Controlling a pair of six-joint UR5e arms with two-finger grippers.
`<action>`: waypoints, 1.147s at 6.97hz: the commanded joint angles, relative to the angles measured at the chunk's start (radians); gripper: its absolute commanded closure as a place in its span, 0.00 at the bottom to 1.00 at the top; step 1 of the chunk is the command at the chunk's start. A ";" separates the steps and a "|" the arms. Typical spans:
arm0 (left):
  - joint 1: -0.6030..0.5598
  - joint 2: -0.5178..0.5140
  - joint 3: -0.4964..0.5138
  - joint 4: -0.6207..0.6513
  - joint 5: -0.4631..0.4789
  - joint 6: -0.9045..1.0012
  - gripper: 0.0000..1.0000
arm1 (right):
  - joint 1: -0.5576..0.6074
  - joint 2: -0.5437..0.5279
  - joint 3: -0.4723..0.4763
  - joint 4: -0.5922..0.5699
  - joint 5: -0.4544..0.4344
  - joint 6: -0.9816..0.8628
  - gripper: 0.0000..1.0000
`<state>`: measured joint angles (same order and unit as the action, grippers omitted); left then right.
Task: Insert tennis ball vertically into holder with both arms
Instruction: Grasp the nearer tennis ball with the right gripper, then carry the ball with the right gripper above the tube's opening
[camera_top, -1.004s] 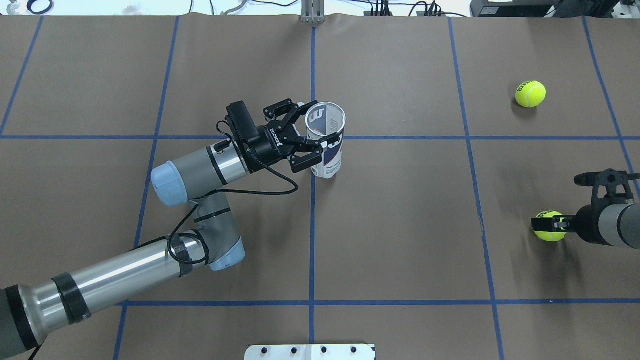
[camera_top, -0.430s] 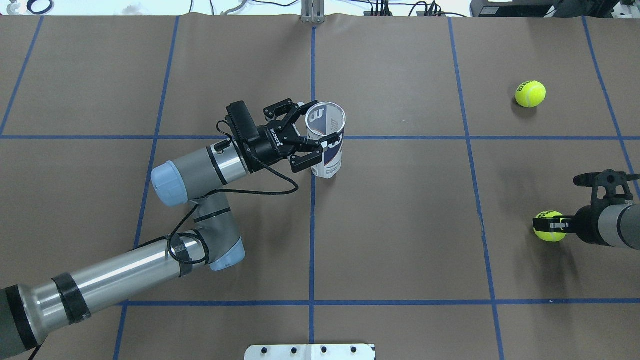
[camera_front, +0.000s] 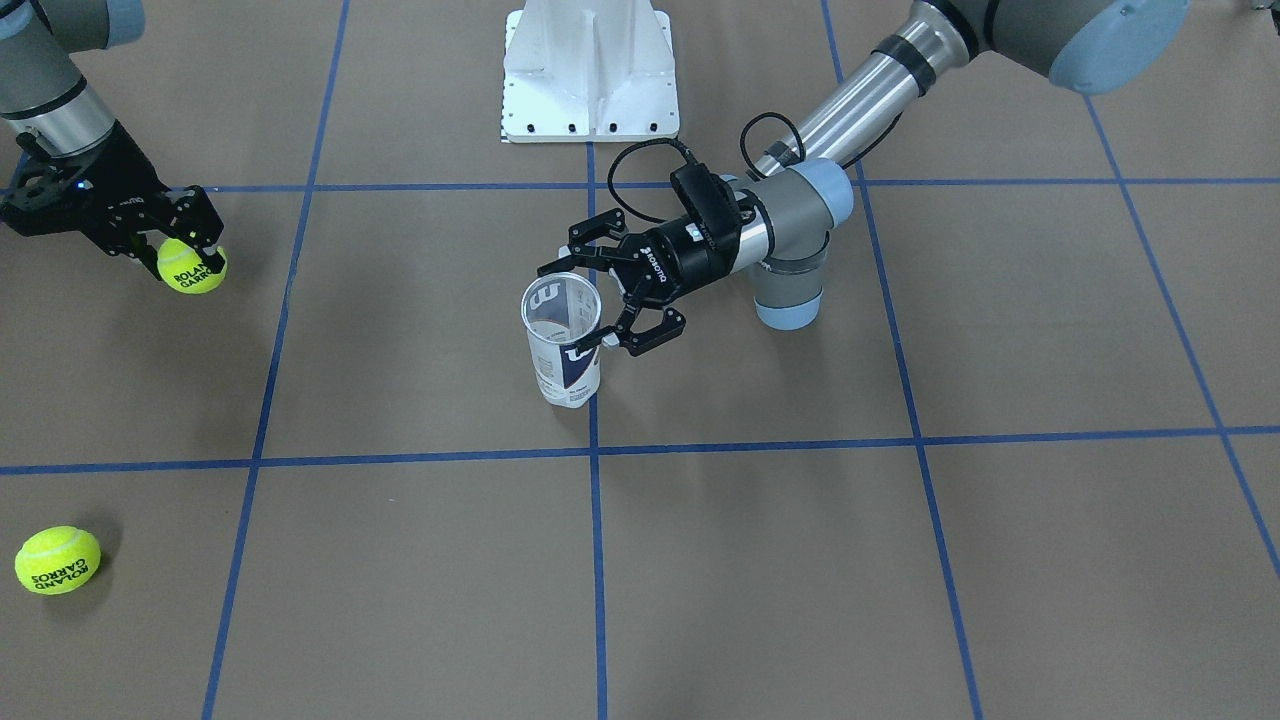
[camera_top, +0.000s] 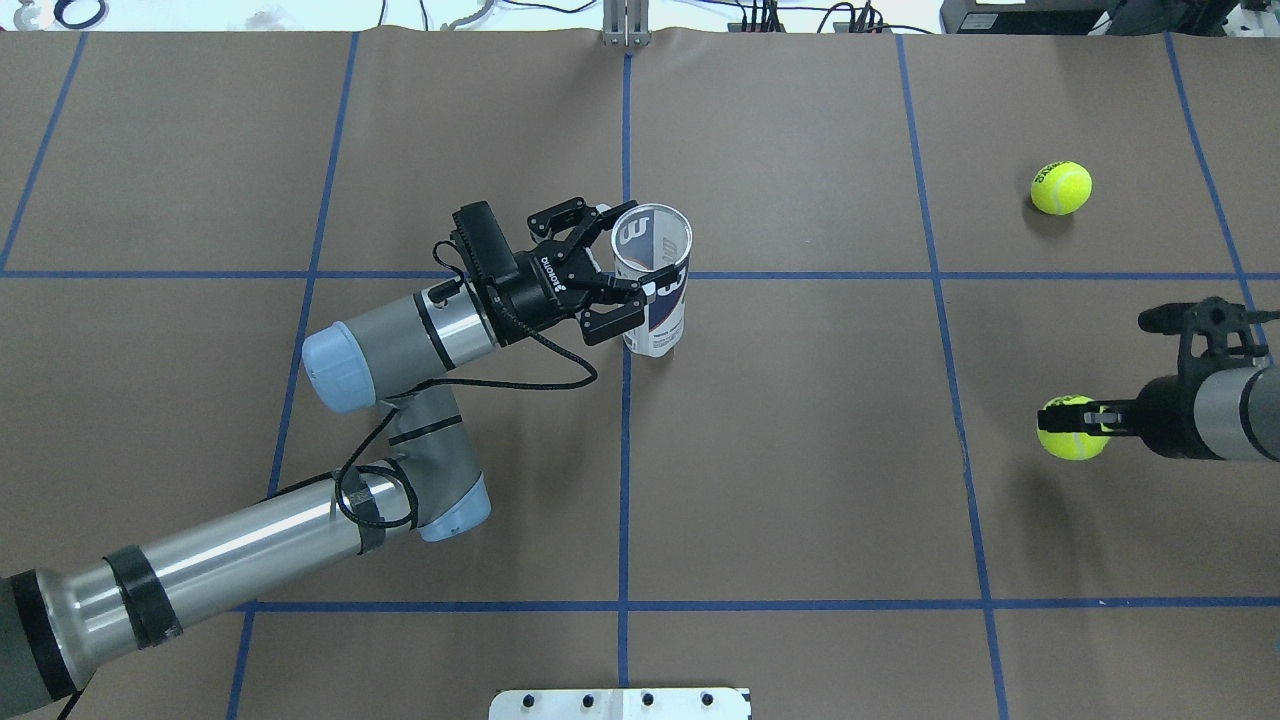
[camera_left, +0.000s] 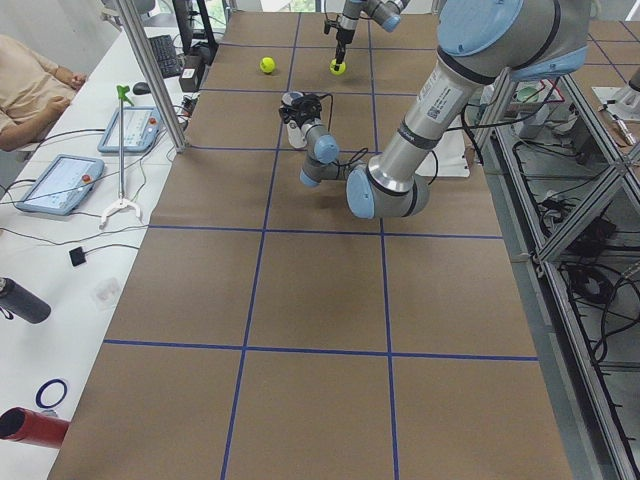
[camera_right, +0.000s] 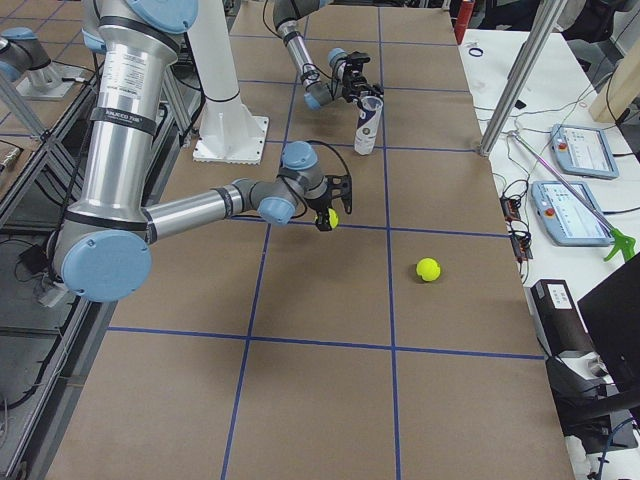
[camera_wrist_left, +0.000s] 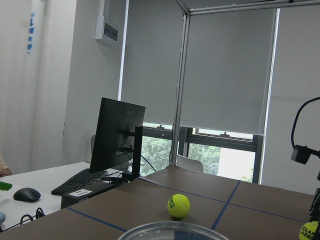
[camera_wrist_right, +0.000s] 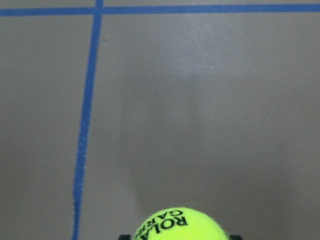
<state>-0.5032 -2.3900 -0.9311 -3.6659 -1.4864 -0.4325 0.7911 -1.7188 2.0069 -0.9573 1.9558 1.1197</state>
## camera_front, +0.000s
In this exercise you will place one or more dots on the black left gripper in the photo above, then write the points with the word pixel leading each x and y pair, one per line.
pixel 682 254

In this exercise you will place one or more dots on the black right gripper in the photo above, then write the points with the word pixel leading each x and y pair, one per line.
pixel 122 174

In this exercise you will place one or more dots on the yellow tennis ball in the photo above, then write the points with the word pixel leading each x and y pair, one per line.
pixel 57 560
pixel 182 269

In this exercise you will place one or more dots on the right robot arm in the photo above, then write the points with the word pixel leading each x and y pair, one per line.
pixel 44 91

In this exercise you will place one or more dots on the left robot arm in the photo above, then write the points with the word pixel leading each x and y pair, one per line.
pixel 775 222

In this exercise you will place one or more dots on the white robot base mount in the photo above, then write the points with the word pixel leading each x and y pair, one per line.
pixel 589 71

